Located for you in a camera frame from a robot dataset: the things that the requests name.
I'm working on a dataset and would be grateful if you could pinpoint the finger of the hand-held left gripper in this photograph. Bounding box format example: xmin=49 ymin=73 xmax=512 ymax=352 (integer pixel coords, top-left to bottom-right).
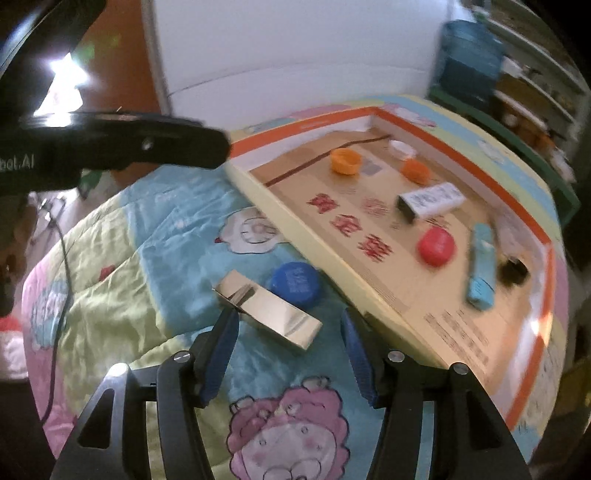
xmin=76 ymin=113 xmax=230 ymax=171

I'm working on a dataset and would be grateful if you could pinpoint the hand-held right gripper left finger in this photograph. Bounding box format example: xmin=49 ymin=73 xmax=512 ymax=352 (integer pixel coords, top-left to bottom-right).
xmin=48 ymin=308 xmax=241 ymax=480

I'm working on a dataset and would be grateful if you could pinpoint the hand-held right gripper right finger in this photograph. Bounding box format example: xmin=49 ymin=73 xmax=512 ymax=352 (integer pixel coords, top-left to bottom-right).
xmin=341 ymin=307 xmax=534 ymax=480

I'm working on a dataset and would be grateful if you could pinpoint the shiny silver rectangular box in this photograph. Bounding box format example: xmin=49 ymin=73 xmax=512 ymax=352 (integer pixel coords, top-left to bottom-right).
xmin=212 ymin=270 xmax=323 ymax=352

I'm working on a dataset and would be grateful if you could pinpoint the shallow orange-rimmed cardboard box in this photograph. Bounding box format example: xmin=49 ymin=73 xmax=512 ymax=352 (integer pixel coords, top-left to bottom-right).
xmin=224 ymin=105 xmax=555 ymax=430

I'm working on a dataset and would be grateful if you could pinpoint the red bottle cap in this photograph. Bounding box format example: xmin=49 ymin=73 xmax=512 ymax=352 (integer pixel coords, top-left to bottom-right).
xmin=417 ymin=228 xmax=455 ymax=267

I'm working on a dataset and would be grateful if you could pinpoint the orange bottle cap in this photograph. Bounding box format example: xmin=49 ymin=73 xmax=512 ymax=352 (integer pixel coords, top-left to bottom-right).
xmin=330 ymin=148 xmax=362 ymax=175
xmin=401 ymin=158 xmax=431 ymax=184

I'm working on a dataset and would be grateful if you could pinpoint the white cartoon print box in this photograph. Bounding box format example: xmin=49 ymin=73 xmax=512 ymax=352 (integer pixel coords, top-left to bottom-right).
xmin=397 ymin=182 xmax=465 ymax=221

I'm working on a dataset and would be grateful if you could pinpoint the small black object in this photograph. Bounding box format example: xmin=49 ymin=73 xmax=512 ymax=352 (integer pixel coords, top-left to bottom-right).
xmin=501 ymin=256 xmax=529 ymax=287

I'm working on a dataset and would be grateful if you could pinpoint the orange door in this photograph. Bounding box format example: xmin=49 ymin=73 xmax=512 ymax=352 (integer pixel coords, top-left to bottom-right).
xmin=69 ymin=0 xmax=162 ymax=185

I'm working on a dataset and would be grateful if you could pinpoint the blue bottle cap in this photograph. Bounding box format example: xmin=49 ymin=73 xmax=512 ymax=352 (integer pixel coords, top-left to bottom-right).
xmin=269 ymin=261 xmax=320 ymax=309

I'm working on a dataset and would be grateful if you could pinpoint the teal rectangular box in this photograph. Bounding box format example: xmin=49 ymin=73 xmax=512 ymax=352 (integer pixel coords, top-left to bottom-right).
xmin=466 ymin=224 xmax=498 ymax=310

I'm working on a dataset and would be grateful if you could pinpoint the green table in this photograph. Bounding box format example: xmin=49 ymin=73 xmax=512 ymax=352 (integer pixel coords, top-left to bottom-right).
xmin=427 ymin=88 xmax=580 ymax=227

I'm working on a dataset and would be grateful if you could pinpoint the blue water jug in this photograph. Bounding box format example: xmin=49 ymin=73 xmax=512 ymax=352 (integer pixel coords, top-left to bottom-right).
xmin=434 ymin=18 xmax=504 ymax=100

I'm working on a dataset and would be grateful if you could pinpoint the white shelf unit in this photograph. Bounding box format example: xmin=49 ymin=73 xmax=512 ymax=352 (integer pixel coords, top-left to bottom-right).
xmin=480 ymin=0 xmax=591 ymax=153

